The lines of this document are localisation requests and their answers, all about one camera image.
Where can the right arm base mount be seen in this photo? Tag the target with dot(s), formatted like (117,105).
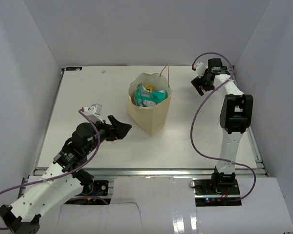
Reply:
(206,195)

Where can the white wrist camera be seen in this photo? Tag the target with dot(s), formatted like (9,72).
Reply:
(199,68)
(93,112)

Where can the aluminium table frame rail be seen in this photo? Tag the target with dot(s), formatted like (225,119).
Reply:
(159,172)

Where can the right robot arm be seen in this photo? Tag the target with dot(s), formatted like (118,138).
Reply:
(235,119)

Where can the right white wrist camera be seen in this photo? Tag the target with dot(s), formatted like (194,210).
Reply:
(199,68)

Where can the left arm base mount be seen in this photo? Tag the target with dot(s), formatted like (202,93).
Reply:
(93,194)

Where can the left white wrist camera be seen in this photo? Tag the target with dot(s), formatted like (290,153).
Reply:
(93,112)

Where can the left blue corner label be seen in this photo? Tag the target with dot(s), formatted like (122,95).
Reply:
(73,68)

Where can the teal snack pack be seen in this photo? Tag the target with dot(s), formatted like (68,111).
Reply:
(144,97)

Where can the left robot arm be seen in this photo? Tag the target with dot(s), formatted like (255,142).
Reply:
(64,178)

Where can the beige paper bag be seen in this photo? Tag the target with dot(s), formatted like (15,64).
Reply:
(150,119)

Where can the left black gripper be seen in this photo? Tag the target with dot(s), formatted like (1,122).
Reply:
(117,130)

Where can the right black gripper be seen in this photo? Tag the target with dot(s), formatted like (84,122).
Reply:
(198,82)

